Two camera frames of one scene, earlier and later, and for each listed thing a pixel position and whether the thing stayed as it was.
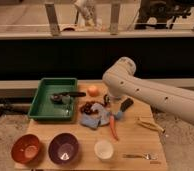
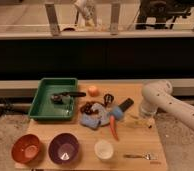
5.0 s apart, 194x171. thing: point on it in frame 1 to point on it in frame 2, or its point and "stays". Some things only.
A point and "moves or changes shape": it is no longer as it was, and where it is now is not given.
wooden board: (105, 135) stays
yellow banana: (149, 125) moves or changes shape
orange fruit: (93, 91) stays
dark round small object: (107, 100) stays
